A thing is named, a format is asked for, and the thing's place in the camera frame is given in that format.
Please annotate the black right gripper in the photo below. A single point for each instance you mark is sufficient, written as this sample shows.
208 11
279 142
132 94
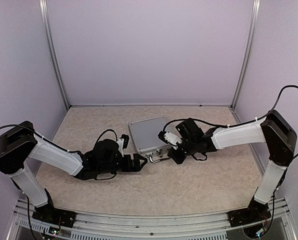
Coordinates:
179 160

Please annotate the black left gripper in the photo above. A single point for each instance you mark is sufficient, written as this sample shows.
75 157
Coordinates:
128 168

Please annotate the aluminium poker case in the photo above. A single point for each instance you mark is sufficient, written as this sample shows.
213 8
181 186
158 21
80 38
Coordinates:
144 135

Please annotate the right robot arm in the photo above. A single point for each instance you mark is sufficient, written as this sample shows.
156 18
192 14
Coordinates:
271 131

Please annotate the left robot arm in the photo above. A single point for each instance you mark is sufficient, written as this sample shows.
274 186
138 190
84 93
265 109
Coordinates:
22 142

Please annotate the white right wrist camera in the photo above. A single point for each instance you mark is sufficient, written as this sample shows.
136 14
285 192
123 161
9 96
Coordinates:
170 138

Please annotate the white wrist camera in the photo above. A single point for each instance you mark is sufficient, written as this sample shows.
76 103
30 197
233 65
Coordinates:
170 138
123 142

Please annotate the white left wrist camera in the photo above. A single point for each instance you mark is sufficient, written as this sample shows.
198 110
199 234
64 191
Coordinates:
123 142

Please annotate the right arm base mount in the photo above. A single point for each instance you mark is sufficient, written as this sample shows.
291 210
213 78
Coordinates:
254 212

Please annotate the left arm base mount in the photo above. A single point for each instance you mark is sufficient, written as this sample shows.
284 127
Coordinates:
52 215

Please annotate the right aluminium corner post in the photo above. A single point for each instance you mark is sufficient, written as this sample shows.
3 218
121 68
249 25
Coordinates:
256 4

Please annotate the aluminium corner post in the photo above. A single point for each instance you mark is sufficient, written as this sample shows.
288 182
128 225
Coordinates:
256 4
43 5

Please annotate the left aluminium corner post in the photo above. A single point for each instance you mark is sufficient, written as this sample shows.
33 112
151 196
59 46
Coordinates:
43 5

